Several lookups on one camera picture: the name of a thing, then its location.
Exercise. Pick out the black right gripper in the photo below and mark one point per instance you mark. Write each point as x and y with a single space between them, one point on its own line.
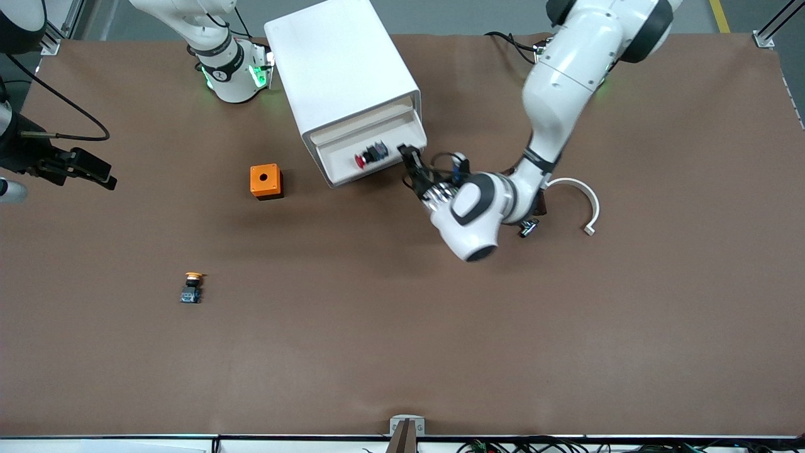
26 161

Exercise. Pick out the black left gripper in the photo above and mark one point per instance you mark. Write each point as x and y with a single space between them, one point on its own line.
422 182

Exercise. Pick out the red push button switch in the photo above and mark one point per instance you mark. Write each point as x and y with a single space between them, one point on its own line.
376 153

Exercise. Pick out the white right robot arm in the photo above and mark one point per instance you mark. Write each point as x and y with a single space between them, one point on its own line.
229 69

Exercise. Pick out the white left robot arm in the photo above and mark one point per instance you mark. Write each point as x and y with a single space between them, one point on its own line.
566 82

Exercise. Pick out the small brown block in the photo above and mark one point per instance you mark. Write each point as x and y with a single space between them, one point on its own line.
543 206

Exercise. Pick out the orange box with hole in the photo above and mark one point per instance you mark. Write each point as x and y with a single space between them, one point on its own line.
259 184

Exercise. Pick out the white curved plastic arc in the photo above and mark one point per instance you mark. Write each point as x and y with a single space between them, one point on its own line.
595 209

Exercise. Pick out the silver key switch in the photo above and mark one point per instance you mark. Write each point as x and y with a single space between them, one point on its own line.
527 231

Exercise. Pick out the aluminium frame profile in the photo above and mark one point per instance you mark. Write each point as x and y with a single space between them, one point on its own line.
763 39
51 43

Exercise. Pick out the yellow push button switch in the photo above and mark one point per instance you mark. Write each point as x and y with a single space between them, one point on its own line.
190 294

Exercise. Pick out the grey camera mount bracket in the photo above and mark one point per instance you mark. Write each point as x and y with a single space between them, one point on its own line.
396 428

